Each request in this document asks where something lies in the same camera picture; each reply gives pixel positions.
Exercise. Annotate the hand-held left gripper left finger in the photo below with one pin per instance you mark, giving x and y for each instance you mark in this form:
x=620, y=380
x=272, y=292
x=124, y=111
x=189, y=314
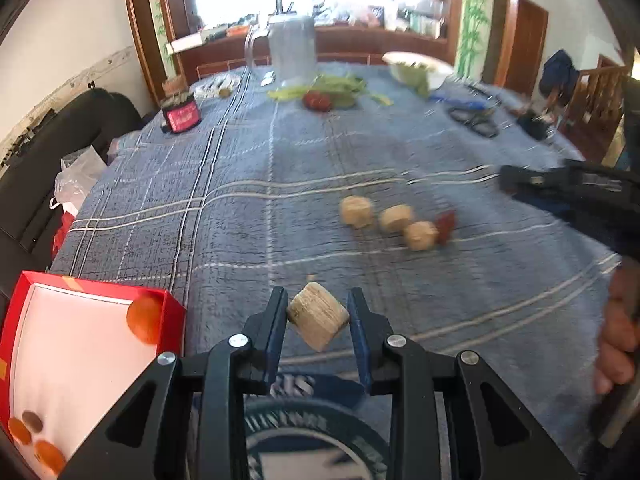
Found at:
x=277, y=332

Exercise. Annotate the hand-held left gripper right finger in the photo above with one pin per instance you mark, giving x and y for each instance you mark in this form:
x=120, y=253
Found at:
x=361, y=340

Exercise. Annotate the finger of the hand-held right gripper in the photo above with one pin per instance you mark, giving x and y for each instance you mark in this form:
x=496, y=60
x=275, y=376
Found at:
x=530, y=182

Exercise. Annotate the beige sugarcane chunk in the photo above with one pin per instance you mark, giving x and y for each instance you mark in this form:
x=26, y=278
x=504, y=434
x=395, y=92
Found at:
x=421, y=236
x=396, y=218
x=356, y=211
x=319, y=316

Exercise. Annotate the red date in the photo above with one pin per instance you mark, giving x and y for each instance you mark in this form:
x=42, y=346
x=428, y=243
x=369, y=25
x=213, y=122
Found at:
x=446, y=227
x=317, y=101

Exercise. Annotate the orange kumquat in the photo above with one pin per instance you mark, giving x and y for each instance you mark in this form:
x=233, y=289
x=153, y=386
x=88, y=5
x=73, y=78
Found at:
x=50, y=457
x=19, y=431
x=145, y=321

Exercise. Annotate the red box with white inside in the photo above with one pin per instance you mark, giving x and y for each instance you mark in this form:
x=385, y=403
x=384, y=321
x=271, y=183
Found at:
x=75, y=350

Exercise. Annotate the brown longan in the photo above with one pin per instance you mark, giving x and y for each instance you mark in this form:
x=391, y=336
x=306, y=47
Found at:
x=34, y=421

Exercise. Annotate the person's right hand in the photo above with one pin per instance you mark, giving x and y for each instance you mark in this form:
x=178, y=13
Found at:
x=620, y=320

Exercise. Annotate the black scissors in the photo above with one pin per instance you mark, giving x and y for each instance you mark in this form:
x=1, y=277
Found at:
x=475, y=121

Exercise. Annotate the printed blue cloth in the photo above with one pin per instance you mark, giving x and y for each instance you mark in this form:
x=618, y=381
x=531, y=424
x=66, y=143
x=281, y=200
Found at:
x=310, y=425

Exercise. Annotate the wooden stair railing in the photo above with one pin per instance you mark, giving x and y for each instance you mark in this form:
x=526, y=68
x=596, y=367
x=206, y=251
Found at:
x=595, y=105

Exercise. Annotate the blue pen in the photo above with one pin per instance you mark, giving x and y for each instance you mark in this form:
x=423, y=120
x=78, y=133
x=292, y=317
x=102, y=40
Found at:
x=457, y=102

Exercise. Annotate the dark blue jacket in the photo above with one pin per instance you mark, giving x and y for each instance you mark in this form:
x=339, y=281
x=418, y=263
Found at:
x=560, y=76

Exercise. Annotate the brown wooden door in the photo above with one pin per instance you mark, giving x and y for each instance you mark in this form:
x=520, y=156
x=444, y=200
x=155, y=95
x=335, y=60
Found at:
x=529, y=50

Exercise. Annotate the blue plaid tablecloth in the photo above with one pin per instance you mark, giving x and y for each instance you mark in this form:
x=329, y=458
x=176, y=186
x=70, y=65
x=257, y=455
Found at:
x=250, y=200

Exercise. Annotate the green leaf on bowl rim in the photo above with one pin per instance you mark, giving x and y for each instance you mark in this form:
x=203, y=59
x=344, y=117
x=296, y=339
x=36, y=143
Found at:
x=415, y=80

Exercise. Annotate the white bowl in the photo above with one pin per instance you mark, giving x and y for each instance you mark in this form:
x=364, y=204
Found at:
x=420, y=67

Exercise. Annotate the red date beside leaf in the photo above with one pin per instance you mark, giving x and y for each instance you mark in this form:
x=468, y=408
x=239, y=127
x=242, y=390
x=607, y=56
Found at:
x=317, y=101

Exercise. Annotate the small pink box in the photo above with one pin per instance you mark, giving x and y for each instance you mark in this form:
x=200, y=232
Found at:
x=181, y=116

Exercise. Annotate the white plastic bag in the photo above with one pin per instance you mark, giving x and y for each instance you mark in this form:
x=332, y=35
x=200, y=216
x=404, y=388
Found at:
x=77, y=180

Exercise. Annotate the white patterned dish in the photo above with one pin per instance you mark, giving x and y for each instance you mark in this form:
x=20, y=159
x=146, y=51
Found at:
x=215, y=87

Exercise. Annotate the clear glass pitcher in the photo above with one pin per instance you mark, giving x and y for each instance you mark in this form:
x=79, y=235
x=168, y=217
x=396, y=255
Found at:
x=292, y=47

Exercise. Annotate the black sofa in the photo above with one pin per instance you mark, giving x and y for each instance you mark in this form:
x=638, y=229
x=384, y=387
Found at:
x=55, y=140

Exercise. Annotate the bamboo wall painting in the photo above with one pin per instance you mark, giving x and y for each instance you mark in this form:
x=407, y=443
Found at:
x=472, y=15

